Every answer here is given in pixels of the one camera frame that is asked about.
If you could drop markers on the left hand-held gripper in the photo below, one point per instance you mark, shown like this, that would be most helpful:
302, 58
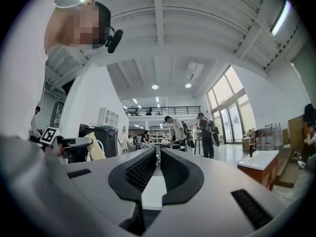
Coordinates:
50, 135

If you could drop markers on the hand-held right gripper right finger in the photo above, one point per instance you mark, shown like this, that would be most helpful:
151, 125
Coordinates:
217, 186

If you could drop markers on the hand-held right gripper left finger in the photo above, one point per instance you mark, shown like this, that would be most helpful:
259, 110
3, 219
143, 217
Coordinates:
98, 181

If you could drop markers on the black bin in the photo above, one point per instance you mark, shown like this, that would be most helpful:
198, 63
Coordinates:
103, 139

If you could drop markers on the white arched cabinet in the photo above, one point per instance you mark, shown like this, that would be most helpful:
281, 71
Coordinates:
108, 117

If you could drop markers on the brown wooden sink cabinet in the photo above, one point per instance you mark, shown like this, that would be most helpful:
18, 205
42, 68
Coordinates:
261, 175

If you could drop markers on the small white sink basin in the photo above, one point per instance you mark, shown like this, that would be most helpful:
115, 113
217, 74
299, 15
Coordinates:
256, 159

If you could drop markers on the slim black faucet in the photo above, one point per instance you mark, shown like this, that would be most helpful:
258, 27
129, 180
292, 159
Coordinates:
251, 150

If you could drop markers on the cardboard boxes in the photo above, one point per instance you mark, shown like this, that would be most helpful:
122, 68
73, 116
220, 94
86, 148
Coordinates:
248, 141

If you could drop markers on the tall glass window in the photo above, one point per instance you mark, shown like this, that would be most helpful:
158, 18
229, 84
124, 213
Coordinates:
229, 107

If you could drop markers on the black mezzanine railing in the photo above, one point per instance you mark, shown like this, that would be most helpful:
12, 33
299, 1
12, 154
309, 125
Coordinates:
163, 110

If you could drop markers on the person's white shirt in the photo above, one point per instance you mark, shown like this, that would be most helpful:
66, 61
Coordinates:
19, 70

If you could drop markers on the person's head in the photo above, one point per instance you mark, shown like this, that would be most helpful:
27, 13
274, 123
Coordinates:
74, 23

